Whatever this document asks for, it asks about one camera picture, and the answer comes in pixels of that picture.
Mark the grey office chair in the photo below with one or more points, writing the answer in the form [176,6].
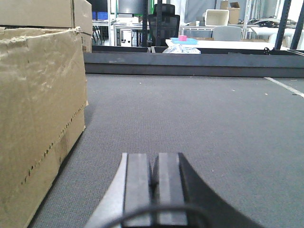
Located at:
[227,33]

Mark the pink small box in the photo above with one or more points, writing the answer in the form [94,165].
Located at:
[182,38]

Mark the clear plastic bag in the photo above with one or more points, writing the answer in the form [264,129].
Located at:
[179,49]

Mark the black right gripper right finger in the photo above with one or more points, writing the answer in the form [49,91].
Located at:
[177,183]

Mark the small brown cardboard box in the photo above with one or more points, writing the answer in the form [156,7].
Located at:
[234,10]

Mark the upper brown cardboard box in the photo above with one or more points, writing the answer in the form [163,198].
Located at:
[47,13]

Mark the worn brown cardboard box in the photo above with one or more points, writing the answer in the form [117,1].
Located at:
[42,102]

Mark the black mesh office chair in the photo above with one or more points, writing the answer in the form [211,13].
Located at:
[170,23]

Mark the light blue tray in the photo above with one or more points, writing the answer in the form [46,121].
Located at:
[188,41]

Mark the white plastic bin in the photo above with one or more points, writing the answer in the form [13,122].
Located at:
[216,17]

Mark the dark metal platform rail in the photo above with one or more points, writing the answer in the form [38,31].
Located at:
[218,62]

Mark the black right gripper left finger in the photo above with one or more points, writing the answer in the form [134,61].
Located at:
[128,191]

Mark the white table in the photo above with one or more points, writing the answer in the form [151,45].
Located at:
[230,45]

